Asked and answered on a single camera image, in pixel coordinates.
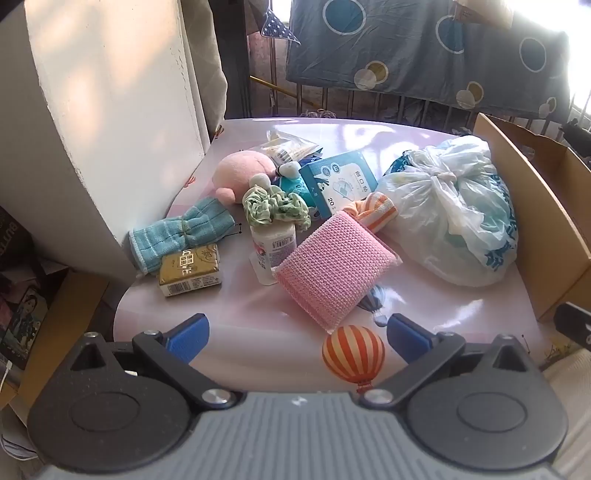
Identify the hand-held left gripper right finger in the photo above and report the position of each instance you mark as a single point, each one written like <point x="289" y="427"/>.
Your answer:
<point x="406" y="337"/>

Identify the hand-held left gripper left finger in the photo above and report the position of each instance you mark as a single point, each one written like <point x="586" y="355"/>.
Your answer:
<point x="187" y="339"/>

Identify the pink knitted sponge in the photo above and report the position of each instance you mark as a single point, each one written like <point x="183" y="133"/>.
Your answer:
<point x="328" y="267"/>

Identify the orange striped white towel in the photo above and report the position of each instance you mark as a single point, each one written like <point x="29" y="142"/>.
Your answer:
<point x="378" y="207"/>

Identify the gold tissue pack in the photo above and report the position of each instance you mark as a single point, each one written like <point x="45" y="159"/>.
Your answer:
<point x="189" y="270"/>

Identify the teal striped cloth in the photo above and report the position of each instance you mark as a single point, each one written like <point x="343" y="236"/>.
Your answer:
<point x="184" y="226"/>

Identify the white plastic bottle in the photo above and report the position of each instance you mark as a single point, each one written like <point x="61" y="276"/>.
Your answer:
<point x="272" y="249"/>

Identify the white plastic bag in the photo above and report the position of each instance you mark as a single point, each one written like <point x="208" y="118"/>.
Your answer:
<point x="461" y="221"/>

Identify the brown cardboard carton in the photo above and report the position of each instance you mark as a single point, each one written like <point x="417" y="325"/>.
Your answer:
<point x="60" y="314"/>

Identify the open cardboard box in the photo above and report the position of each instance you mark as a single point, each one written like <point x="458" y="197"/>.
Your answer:
<point x="531" y="194"/>

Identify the green patterned scrunchie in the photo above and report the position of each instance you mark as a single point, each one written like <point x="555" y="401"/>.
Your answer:
<point x="277" y="205"/>

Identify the dark printed box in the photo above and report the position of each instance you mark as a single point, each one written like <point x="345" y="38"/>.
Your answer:
<point x="23" y="314"/>

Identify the blue face mask pack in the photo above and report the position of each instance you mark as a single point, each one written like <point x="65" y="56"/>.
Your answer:
<point x="337" y="177"/>

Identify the pink plush toy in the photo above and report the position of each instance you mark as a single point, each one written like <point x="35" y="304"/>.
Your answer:
<point x="240" y="173"/>

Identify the teal wet wipes pack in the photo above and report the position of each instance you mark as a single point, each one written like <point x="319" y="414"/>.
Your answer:
<point x="292" y="185"/>

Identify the clear snack packet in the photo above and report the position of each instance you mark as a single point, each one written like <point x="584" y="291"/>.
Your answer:
<point x="291" y="147"/>

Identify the grey sneaker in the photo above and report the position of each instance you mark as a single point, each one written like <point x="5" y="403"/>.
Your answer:
<point x="325" y="113"/>
<point x="308" y="113"/>

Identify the metal balcony railing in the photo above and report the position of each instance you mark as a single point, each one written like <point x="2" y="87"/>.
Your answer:
<point x="323" y="101"/>

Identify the yellow stick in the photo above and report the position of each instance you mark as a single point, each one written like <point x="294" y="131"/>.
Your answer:
<point x="274" y="87"/>

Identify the beige curtain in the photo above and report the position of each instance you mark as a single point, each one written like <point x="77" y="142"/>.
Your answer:
<point x="212" y="69"/>

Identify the blue circle-print hanging sheet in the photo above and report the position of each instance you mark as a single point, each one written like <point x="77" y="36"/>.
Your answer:
<point x="406" y="46"/>

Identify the beige hanging cloth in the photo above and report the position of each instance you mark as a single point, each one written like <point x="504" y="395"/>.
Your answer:
<point x="485" y="11"/>

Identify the star-print triangular flag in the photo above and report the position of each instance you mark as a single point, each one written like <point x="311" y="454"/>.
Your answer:
<point x="277" y="27"/>

